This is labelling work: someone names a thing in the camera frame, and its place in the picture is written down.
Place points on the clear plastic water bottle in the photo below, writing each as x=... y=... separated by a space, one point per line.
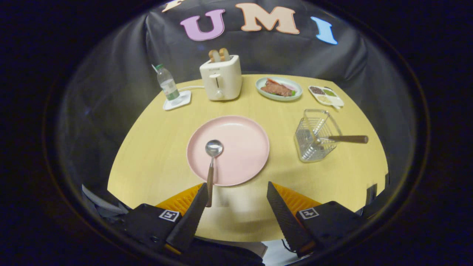
x=168 y=85

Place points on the black backdrop cloth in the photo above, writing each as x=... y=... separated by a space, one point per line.
x=111 y=81

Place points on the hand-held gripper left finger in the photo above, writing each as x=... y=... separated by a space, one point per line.
x=190 y=221

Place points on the orange carrot strip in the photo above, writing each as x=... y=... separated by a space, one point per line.
x=271 y=80

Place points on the brown steak piece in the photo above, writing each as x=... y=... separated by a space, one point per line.
x=275 y=89

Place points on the pale green plate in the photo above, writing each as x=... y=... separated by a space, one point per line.
x=273 y=97

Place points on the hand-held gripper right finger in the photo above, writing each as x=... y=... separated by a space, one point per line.
x=286 y=218

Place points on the toasted bread slice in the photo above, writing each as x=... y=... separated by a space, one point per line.
x=214 y=56
x=224 y=54

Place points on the cream toaster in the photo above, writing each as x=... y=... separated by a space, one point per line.
x=225 y=79

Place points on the white divided seasoning dish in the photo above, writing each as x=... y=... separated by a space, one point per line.
x=327 y=98

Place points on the white square coaster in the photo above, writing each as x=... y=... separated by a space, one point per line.
x=183 y=101

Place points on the pink onion slice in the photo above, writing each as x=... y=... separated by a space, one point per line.
x=289 y=87

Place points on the pink plate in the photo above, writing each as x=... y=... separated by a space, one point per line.
x=244 y=147

